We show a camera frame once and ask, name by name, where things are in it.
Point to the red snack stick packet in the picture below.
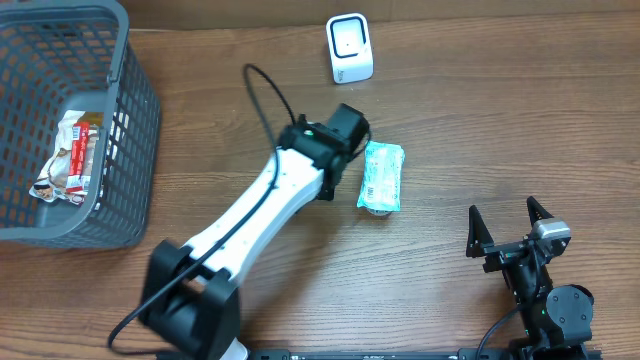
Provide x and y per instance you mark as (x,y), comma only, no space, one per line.
(77,180)

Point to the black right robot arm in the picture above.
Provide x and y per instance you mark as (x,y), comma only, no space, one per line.
(557,320)

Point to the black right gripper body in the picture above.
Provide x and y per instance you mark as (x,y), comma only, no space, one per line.
(504,255)

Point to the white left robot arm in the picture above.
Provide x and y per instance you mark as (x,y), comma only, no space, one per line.
(191,294)

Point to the green lid jar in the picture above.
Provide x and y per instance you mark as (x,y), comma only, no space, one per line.
(379,212)

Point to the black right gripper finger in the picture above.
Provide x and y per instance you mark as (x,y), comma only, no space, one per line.
(537,213)
(479,238)

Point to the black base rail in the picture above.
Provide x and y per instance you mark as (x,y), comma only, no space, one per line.
(461,354)

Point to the teal snack packet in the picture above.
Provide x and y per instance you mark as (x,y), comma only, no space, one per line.
(381,184)

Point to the brown cookie bag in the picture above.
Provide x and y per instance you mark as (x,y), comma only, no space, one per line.
(50,185)

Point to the grey plastic mesh basket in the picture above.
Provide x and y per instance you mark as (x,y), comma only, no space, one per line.
(75,55)

